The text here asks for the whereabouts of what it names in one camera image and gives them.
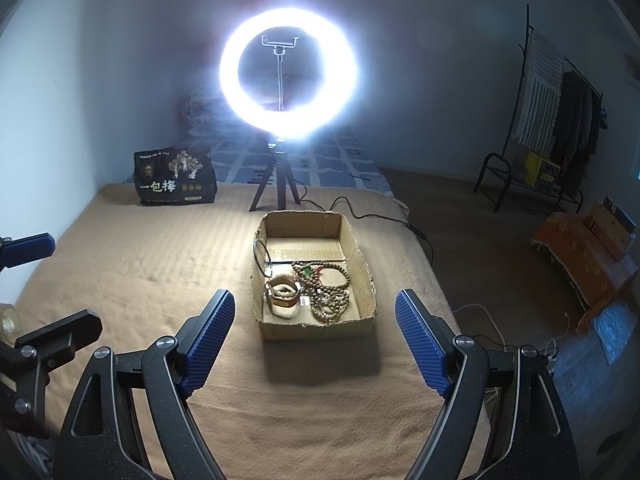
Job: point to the black tripod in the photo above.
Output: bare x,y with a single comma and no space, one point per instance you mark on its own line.
274,155

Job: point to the blue patterned bedsheet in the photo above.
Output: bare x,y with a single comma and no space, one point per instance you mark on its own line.
330,160

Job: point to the dark hanging clothes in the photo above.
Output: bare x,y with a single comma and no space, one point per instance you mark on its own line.
575,120

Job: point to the wooden box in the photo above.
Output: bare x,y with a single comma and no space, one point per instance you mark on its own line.
607,230

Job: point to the black snack bag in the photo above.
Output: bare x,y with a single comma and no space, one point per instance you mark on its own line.
175,180

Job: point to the yellow box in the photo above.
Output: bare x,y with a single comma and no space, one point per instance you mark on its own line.
540,167

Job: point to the cardboard box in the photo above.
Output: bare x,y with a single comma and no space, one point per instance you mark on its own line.
320,330

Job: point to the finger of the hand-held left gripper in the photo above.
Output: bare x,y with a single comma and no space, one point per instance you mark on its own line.
70,332
30,247

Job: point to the clear tape roll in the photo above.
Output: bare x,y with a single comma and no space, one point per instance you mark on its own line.
7,325

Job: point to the phone holder clamp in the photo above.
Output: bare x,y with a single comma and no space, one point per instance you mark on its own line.
278,50

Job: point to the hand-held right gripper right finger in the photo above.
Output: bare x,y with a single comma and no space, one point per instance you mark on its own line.
420,340

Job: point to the folded patterned blanket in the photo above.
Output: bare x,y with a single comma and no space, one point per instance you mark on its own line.
200,112

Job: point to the orange cloth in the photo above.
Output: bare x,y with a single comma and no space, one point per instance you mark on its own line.
575,255

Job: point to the thin black bangle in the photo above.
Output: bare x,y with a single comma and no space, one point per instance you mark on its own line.
265,252

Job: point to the clear plastic bag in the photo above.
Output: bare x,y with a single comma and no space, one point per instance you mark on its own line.
615,332

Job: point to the black clothes rack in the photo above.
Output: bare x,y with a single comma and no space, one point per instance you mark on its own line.
527,20

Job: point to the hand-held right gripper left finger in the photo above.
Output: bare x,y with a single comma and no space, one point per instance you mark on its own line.
212,340

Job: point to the striped hanging cloth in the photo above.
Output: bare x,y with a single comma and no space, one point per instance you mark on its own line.
542,90

